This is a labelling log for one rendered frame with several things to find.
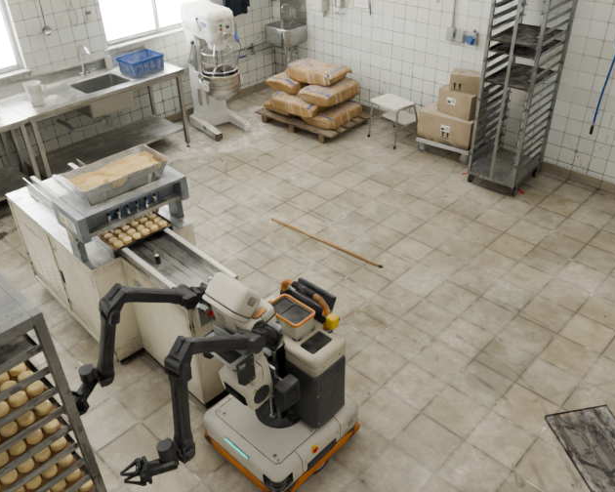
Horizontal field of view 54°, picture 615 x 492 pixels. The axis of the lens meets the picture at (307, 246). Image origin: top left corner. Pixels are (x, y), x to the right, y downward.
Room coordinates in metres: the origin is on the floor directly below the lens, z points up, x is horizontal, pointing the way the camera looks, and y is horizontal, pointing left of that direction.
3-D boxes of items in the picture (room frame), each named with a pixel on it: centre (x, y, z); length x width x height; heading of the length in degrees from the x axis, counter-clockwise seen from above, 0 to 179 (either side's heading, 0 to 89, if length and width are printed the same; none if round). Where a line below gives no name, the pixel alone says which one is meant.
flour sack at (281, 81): (7.04, 0.05, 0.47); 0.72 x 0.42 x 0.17; 136
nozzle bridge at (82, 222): (3.17, 1.11, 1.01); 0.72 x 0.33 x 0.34; 133
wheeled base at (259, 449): (2.23, 0.18, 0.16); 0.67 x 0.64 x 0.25; 136
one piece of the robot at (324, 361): (2.30, 0.11, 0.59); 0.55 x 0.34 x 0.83; 46
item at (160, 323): (2.80, 0.76, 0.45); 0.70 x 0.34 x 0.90; 43
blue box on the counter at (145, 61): (6.29, 1.69, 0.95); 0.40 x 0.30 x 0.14; 138
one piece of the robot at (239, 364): (2.02, 0.38, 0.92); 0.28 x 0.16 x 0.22; 46
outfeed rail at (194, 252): (3.35, 1.08, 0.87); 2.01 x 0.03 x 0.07; 43
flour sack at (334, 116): (6.64, -0.35, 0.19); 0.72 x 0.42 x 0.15; 140
